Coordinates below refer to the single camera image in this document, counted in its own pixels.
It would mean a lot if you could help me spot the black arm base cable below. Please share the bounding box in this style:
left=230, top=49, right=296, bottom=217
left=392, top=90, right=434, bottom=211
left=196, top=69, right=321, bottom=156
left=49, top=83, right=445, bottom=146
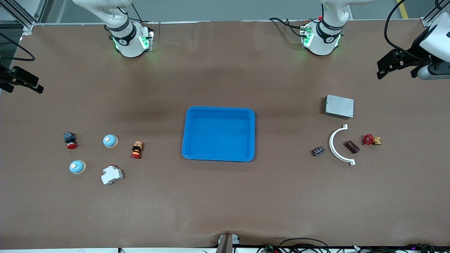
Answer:
left=129, top=2, right=155, bottom=26
left=269, top=17, right=307, bottom=38

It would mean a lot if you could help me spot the red push button blue base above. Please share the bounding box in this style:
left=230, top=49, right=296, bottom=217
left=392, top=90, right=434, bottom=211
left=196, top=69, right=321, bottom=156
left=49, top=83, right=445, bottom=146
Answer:
left=63, top=132, right=78, bottom=150

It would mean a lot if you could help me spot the white circuit breaker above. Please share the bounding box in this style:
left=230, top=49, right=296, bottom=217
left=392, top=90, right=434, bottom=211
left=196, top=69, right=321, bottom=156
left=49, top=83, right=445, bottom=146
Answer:
left=101, top=164, right=123, bottom=186

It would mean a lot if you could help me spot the red handle brass valve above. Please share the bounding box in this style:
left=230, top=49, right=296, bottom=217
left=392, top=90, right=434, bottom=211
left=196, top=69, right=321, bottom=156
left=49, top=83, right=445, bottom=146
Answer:
left=363, top=134, right=382, bottom=146

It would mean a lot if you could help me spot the red yellow emergency stop button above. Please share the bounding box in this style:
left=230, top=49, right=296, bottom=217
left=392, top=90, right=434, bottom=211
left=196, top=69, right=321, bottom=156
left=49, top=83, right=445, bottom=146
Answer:
left=131, top=141, right=144, bottom=159

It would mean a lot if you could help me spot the black left arm base cable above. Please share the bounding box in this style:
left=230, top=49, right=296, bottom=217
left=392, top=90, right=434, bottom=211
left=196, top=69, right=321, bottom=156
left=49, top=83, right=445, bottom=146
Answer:
left=269, top=17, right=307, bottom=38

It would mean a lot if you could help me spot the blue plastic tray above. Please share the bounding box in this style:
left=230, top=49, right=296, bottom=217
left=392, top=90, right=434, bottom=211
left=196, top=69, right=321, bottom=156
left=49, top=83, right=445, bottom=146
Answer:
left=182, top=106, right=256, bottom=162

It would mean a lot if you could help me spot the white curved plastic bracket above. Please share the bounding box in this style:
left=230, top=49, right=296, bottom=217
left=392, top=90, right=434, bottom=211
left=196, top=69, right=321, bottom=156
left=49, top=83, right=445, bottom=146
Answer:
left=329, top=124, right=356, bottom=166

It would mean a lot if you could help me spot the black cable bundle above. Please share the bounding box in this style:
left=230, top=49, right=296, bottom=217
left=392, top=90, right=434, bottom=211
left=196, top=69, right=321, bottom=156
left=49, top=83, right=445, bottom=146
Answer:
left=257, top=238, right=450, bottom=253

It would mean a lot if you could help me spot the grey metal box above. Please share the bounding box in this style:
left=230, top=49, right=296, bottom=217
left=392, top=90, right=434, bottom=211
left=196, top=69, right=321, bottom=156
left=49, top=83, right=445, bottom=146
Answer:
left=324, top=95, right=354, bottom=120

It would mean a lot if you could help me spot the black right arm base cable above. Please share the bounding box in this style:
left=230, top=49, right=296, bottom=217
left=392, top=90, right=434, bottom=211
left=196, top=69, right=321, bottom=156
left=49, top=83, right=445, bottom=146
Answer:
left=129, top=2, right=155, bottom=26

